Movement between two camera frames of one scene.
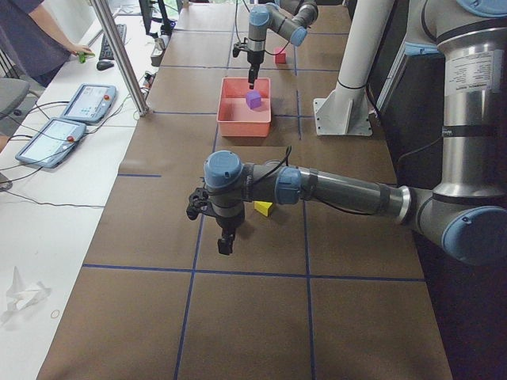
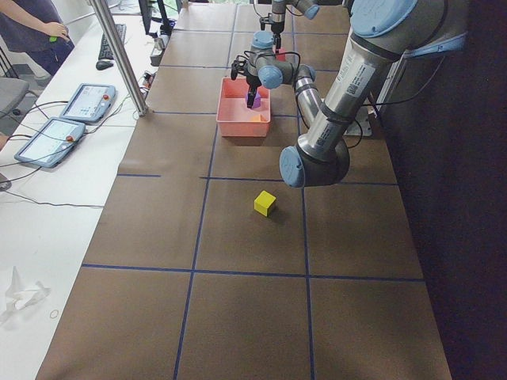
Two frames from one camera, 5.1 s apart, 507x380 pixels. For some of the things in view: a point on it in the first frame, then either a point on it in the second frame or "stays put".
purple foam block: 253,99 stays put
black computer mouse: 102,65 stays put
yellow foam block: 262,207 stays put
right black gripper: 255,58 -> 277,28
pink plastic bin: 234,116 stays put
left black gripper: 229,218 -> 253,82
